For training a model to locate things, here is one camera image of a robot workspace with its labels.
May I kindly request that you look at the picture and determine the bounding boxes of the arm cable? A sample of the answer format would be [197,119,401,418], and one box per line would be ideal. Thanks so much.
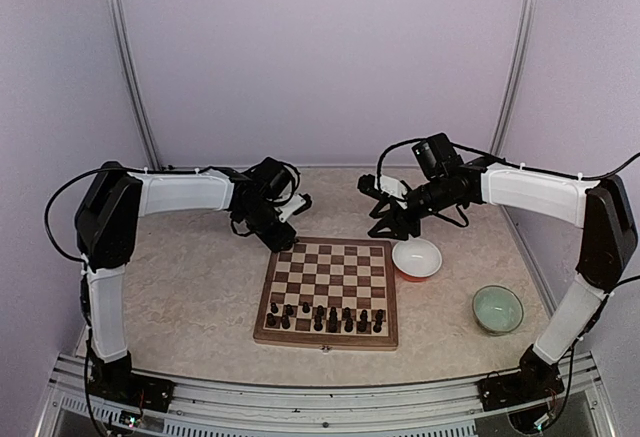
[374,139,640,288]
[43,164,301,263]

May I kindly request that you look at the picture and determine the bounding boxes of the dark king front row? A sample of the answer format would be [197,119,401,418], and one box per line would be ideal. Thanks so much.
[327,307,338,333]

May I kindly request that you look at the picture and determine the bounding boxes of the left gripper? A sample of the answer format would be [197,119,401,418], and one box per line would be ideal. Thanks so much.
[238,201,296,253]

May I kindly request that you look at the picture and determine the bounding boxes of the left aluminium post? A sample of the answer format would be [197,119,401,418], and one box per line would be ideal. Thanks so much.
[106,0,162,170]

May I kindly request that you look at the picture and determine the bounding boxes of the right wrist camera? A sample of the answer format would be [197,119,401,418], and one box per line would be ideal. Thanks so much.
[357,174,411,209]

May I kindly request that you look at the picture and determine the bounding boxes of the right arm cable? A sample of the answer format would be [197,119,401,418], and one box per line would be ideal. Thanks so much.
[374,139,640,288]

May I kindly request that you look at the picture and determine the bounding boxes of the aluminium post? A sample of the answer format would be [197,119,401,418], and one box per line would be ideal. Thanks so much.
[106,0,162,170]
[490,0,537,154]

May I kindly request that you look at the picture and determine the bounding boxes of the dark pawn front centre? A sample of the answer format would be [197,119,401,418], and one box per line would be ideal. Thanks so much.
[314,315,323,332]

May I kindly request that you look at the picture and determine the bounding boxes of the dark knight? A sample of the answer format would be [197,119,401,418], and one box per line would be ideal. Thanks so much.
[357,319,367,333]
[280,315,291,329]

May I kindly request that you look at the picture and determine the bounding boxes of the right aluminium post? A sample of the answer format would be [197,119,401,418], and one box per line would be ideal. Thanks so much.
[490,0,537,154]

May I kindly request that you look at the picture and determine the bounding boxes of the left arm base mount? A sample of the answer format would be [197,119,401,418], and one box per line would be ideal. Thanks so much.
[88,353,175,413]

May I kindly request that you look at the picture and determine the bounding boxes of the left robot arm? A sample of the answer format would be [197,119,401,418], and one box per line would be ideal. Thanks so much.
[74,157,312,402]

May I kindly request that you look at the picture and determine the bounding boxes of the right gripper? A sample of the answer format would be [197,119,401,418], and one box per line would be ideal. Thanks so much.
[369,174,462,240]

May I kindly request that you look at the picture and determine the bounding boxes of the green glass bowl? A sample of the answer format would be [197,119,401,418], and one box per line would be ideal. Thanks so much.
[472,285,524,335]

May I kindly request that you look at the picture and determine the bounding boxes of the white and orange bowl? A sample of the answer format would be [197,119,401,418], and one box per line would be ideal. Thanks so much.
[392,238,443,282]

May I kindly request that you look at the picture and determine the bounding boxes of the wooden chess board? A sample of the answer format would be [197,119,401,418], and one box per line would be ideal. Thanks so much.
[253,237,399,351]

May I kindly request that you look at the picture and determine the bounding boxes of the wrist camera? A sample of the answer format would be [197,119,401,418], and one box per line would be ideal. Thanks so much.
[277,194,312,222]
[357,174,411,209]

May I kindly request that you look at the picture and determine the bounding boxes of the aluminium front rail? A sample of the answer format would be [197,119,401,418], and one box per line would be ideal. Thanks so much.
[34,351,616,437]

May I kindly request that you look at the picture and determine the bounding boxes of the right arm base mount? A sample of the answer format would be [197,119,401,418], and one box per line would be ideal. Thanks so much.
[477,347,564,411]

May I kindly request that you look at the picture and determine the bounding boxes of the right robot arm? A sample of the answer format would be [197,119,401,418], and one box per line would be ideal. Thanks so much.
[357,133,639,401]

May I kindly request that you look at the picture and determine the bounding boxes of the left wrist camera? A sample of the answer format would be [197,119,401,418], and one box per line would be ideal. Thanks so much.
[277,194,312,222]

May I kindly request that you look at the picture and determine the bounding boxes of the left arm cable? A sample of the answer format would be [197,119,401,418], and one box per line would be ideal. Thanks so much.
[43,164,301,263]

